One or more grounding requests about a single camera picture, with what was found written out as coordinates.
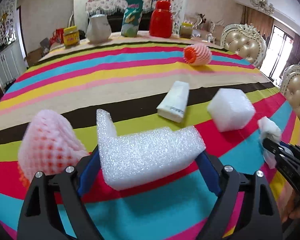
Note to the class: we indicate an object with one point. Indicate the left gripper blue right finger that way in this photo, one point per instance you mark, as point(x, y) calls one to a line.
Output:
point(210, 168)

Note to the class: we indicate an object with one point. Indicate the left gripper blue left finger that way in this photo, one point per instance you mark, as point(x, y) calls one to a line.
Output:
point(87, 168)

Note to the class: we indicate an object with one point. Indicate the white foam sheet piece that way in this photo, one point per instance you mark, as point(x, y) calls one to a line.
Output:
point(135, 159)

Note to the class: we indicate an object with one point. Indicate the white bag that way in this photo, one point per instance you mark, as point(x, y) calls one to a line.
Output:
point(270, 130)

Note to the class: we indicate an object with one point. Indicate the pink foam fruit net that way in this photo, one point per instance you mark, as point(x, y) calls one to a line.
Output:
point(48, 145)
point(197, 54)

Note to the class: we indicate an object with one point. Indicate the white tube package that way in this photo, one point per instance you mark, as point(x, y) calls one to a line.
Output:
point(173, 106)

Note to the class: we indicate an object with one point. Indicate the person's right hand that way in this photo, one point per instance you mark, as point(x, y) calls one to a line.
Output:
point(291, 210)

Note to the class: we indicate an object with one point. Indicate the beige tufted chair near right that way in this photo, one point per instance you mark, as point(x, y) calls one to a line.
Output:
point(290, 87)

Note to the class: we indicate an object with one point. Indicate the beige tufted chair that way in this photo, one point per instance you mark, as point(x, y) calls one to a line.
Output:
point(245, 41)
point(290, 87)

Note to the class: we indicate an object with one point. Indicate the striped colourful tablecloth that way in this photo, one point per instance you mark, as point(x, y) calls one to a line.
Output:
point(129, 77)

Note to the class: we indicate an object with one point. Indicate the beige tufted chair far right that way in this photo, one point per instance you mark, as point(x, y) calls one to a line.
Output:
point(245, 41)

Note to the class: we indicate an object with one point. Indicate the white low sideboard cabinet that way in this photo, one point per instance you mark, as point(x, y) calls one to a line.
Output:
point(12, 64)

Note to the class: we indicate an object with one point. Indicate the yellow label jar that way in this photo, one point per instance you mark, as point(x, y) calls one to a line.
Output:
point(71, 36)

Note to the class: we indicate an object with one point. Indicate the red gift box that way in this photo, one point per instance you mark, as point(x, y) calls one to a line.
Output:
point(57, 36)

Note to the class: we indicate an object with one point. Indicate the white ornate sofa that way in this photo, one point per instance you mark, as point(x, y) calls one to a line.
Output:
point(203, 29)

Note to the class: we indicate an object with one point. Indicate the brown curtain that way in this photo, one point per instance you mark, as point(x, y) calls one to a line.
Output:
point(262, 22)

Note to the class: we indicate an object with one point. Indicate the white ceramic teapot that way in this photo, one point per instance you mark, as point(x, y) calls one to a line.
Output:
point(98, 29)

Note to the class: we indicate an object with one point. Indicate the brown jar yellow lid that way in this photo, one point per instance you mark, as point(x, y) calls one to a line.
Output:
point(186, 30)

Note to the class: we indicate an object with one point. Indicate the red thermos jug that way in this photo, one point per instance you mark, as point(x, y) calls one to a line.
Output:
point(161, 23)

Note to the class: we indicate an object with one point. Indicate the chandelier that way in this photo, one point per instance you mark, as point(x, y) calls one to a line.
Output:
point(263, 5)

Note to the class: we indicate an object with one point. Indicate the black piano with lace cover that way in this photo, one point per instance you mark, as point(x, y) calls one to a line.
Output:
point(115, 9)

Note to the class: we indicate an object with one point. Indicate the white carved screen partition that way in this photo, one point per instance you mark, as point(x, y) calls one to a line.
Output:
point(178, 8)

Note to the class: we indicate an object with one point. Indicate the green snack bag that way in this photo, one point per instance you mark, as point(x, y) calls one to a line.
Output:
point(132, 18)

